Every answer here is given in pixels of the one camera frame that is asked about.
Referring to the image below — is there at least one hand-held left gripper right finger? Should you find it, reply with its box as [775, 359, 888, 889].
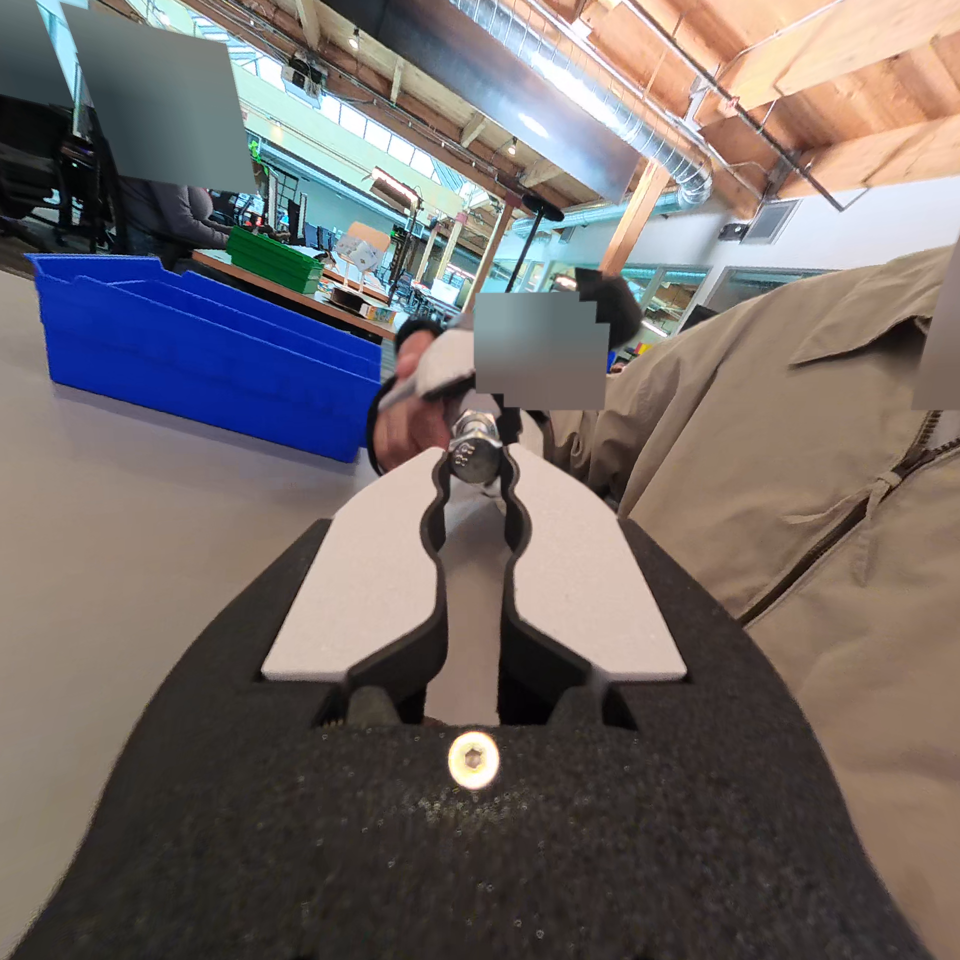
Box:
[501, 444, 689, 721]

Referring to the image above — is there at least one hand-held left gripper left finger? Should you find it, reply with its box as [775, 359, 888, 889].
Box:
[260, 447, 451, 721]

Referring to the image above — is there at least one steel hex bolt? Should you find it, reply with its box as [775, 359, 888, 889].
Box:
[447, 437, 502, 485]

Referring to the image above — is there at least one blue plastic bin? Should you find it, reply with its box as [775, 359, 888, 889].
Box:
[24, 253, 384, 464]

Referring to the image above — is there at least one person's right hand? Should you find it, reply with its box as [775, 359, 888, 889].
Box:
[371, 341, 456, 475]

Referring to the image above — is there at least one black floor lamp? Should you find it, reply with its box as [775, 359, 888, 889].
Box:
[506, 193, 565, 295]

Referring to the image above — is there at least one wooden table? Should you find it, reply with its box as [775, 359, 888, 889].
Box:
[193, 249, 399, 340]

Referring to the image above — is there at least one light panel on stand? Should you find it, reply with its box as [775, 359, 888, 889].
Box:
[371, 166, 426, 213]

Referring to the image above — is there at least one stack of green bins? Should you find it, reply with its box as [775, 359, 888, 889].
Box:
[226, 226, 325, 295]

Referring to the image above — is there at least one black office chair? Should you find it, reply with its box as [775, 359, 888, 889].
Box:
[0, 97, 121, 252]

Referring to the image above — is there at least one wall vent grille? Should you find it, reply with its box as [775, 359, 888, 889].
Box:
[742, 198, 802, 245]

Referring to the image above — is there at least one silver ventilation duct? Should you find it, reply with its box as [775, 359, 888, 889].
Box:
[322, 0, 714, 210]

